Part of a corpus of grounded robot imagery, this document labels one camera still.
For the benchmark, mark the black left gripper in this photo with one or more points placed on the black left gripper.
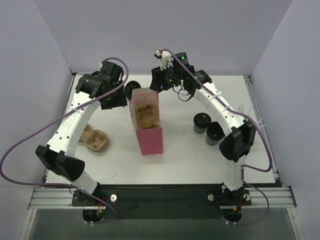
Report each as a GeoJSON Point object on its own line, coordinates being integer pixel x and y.
{"type": "Point", "coordinates": [116, 99]}

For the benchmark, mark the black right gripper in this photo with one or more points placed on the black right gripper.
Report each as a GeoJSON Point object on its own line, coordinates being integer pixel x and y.
{"type": "Point", "coordinates": [155, 80]}

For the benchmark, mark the pink cream paper bag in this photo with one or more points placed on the pink cream paper bag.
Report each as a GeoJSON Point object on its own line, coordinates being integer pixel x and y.
{"type": "Point", "coordinates": [150, 140]}

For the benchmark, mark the black plastic cup lid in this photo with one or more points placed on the black plastic cup lid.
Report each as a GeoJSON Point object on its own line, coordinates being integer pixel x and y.
{"type": "Point", "coordinates": [202, 119]}

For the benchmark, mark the black paper coffee cup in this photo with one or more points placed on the black paper coffee cup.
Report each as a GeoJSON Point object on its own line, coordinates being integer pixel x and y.
{"type": "Point", "coordinates": [198, 129]}

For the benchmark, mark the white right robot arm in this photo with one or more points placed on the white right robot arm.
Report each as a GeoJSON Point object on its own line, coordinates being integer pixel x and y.
{"type": "Point", "coordinates": [238, 133]}

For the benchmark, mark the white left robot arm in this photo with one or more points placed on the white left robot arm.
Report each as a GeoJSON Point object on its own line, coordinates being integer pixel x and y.
{"type": "Point", "coordinates": [58, 155]}

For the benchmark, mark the stack of black cup lids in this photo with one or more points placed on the stack of black cup lids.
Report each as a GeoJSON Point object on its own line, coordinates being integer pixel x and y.
{"type": "Point", "coordinates": [130, 86]}

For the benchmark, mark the white plastic spoon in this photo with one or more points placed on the white plastic spoon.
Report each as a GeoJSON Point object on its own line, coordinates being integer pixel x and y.
{"type": "Point", "coordinates": [260, 124]}

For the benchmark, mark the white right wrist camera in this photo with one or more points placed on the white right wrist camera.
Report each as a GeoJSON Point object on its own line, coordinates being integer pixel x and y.
{"type": "Point", "coordinates": [166, 59]}

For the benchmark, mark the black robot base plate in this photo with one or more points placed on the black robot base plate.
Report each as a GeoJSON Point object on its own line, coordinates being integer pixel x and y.
{"type": "Point", "coordinates": [162, 202]}

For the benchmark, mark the aluminium frame rail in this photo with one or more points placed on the aluminium frame rail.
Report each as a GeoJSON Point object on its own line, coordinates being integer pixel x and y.
{"type": "Point", "coordinates": [59, 198]}

